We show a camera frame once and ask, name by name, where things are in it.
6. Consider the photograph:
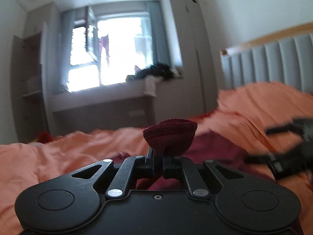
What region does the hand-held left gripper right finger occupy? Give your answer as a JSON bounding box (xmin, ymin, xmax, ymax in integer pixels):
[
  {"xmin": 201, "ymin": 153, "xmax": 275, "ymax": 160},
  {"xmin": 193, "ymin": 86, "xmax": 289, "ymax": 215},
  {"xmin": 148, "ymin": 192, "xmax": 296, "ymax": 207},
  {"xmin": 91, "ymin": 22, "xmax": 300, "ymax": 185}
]
[{"xmin": 162, "ymin": 155, "xmax": 246, "ymax": 199}]

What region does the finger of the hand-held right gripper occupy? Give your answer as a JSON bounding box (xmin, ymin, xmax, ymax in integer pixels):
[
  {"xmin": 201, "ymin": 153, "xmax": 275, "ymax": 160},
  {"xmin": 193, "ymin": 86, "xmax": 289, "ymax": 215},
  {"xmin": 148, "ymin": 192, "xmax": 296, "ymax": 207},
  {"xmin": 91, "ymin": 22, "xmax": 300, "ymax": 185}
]
[
  {"xmin": 244, "ymin": 152, "xmax": 277, "ymax": 165},
  {"xmin": 265, "ymin": 123, "xmax": 305, "ymax": 136}
]

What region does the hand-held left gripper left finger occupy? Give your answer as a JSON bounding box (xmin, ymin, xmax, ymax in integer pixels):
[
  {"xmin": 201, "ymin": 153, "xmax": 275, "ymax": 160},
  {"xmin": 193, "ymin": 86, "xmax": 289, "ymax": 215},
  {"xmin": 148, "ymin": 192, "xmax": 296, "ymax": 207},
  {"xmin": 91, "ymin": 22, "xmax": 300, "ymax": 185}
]
[{"xmin": 71, "ymin": 148, "xmax": 157, "ymax": 200}]

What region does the maroon knit garment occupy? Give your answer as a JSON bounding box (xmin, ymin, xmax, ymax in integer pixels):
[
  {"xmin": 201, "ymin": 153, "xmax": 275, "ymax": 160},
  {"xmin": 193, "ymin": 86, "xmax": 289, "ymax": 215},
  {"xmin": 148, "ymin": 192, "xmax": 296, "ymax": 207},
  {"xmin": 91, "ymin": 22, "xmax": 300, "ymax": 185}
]
[{"xmin": 136, "ymin": 119, "xmax": 274, "ymax": 191}]

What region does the pile of dark clothes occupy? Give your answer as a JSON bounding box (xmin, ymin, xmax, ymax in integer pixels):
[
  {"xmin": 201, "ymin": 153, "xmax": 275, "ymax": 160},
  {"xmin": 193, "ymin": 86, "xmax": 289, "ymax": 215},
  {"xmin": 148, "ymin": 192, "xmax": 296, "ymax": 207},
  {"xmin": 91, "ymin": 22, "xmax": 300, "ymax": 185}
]
[{"xmin": 126, "ymin": 62, "xmax": 184, "ymax": 81}]

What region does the grey padded headboard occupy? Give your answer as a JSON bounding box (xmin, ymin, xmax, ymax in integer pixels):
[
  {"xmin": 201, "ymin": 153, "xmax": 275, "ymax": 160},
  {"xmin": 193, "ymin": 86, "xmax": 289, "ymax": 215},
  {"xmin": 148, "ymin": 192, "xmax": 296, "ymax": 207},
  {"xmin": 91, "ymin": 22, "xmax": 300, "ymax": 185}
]
[{"xmin": 220, "ymin": 22, "xmax": 313, "ymax": 93}]

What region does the grey window seat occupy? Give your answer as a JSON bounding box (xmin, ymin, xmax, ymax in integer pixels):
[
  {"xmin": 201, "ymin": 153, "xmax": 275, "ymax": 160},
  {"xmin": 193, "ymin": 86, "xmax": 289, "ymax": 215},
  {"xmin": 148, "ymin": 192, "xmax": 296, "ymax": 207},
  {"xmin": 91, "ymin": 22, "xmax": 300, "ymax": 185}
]
[{"xmin": 49, "ymin": 77, "xmax": 186, "ymax": 133}]

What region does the orange blanket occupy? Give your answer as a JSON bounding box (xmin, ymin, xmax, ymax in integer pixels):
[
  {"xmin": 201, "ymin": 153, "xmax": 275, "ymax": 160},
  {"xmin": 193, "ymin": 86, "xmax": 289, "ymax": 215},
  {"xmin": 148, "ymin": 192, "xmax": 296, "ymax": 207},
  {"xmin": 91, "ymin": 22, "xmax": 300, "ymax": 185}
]
[{"xmin": 0, "ymin": 81, "xmax": 313, "ymax": 235}]

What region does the white hanging cloth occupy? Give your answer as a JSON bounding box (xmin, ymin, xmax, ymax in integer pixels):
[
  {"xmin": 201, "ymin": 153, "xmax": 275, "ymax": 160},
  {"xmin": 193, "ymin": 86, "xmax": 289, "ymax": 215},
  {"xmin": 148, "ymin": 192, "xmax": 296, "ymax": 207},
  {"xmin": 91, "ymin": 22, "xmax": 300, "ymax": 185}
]
[{"xmin": 144, "ymin": 75, "xmax": 164, "ymax": 97}]

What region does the red cloth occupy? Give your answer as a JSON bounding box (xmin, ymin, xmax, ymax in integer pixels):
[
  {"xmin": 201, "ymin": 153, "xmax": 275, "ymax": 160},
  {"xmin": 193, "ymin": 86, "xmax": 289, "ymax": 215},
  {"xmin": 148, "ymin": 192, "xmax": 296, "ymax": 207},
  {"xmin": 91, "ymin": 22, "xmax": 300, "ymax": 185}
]
[{"xmin": 37, "ymin": 131, "xmax": 54, "ymax": 144}]

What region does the grey tall wardrobe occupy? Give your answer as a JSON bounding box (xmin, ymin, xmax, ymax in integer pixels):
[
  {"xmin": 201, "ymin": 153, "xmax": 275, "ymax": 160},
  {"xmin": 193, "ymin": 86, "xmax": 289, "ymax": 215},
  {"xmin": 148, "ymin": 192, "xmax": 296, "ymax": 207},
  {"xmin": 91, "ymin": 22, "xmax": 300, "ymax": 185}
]
[{"xmin": 169, "ymin": 0, "xmax": 220, "ymax": 115}]

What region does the window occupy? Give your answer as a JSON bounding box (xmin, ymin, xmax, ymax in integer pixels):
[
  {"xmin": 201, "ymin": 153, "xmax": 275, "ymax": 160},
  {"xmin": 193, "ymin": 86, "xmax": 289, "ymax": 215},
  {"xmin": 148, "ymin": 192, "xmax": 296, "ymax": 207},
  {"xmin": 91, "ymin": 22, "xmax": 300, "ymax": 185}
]
[{"xmin": 61, "ymin": 0, "xmax": 172, "ymax": 93}]

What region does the pink hanging garment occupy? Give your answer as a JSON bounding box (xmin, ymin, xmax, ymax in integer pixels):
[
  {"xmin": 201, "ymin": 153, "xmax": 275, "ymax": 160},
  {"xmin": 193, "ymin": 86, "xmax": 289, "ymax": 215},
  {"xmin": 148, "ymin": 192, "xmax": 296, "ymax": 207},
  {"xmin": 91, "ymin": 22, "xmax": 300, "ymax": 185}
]
[{"xmin": 98, "ymin": 35, "xmax": 112, "ymax": 68}]

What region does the grey-blue curtain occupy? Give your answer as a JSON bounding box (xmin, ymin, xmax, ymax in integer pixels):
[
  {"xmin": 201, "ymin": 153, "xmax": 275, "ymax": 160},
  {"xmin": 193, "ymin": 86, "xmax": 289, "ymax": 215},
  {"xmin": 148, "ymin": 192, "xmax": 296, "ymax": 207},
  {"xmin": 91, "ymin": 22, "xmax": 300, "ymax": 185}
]
[{"xmin": 146, "ymin": 0, "xmax": 172, "ymax": 66}]

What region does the white sheer curtain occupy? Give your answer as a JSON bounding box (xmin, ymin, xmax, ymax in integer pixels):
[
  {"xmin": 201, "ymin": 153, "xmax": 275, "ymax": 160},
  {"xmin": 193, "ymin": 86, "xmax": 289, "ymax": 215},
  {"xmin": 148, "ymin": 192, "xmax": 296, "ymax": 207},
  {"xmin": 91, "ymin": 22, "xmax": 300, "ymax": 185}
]
[{"xmin": 59, "ymin": 11, "xmax": 75, "ymax": 92}]

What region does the grey open shelf cabinet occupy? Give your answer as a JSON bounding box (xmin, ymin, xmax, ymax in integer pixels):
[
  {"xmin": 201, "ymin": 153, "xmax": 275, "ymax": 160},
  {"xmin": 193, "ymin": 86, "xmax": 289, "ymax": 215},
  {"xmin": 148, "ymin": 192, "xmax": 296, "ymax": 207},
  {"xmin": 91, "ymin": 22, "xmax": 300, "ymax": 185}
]
[{"xmin": 11, "ymin": 33, "xmax": 50, "ymax": 139}]

